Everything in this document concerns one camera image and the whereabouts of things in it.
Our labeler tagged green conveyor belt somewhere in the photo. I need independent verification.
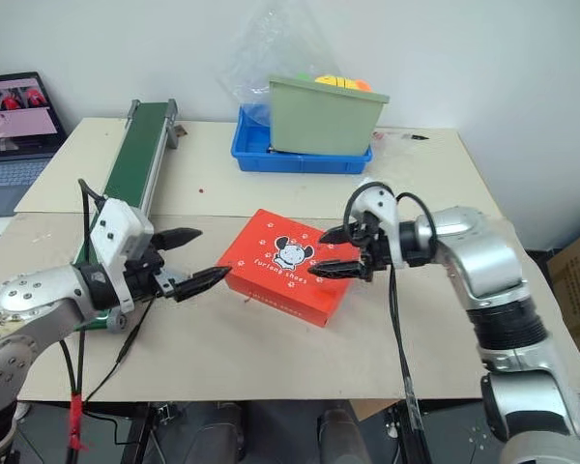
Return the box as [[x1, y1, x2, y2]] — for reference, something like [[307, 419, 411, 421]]
[[74, 99, 180, 335]]

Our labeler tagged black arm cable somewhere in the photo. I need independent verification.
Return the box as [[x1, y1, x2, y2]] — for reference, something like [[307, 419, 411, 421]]
[[76, 177, 110, 255], [342, 181, 439, 464]]

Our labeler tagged open laptop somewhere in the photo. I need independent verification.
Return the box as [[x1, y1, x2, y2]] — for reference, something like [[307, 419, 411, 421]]
[[0, 72, 70, 219]]

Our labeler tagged clear plastic bag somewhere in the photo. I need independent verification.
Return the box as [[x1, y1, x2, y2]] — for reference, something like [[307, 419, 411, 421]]
[[217, 0, 342, 130]]

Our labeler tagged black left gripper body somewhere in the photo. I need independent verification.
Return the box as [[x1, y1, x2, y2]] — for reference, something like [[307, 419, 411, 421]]
[[123, 245, 177, 305]]

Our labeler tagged green plastic bin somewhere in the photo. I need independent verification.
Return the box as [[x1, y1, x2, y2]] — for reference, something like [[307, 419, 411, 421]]
[[269, 73, 392, 158]]

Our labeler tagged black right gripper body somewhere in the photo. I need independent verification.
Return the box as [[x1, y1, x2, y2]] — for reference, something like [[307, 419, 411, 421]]
[[354, 214, 393, 284]]

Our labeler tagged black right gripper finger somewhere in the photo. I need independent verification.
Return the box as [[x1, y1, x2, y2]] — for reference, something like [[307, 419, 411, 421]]
[[306, 258, 369, 282], [318, 223, 364, 246]]

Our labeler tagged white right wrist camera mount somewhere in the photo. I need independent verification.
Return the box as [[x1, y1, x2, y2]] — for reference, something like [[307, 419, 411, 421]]
[[350, 182, 410, 270]]

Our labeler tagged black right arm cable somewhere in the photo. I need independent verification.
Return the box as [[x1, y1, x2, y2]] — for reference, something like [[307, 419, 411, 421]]
[[342, 181, 439, 464]]

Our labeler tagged blue plastic tray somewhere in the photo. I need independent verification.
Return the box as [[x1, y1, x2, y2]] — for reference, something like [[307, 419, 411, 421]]
[[230, 104, 374, 174]]

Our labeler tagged dark rounded shape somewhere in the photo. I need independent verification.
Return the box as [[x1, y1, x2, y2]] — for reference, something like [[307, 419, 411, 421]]
[[316, 405, 371, 464], [187, 400, 246, 464]]

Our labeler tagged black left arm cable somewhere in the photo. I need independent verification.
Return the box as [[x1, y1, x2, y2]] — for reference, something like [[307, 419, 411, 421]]
[[76, 177, 110, 255]]

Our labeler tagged black cable with red tape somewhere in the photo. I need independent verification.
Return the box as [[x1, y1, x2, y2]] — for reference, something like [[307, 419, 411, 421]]
[[59, 331, 92, 464]]

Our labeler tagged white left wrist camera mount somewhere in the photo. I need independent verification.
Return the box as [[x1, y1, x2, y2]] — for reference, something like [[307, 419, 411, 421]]
[[89, 197, 156, 311]]

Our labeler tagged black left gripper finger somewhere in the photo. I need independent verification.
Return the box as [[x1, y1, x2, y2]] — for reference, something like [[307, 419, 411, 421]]
[[153, 227, 204, 252], [172, 265, 234, 304]]

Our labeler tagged yellow toy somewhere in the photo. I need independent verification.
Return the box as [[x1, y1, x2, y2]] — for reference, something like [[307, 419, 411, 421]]
[[314, 73, 360, 90]]

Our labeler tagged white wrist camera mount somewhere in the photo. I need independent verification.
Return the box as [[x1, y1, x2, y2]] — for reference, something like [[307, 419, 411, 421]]
[[89, 197, 156, 311], [350, 182, 410, 270]]

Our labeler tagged red white cardboard box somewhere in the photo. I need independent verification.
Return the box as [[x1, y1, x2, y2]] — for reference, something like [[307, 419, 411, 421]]
[[216, 208, 363, 330]]

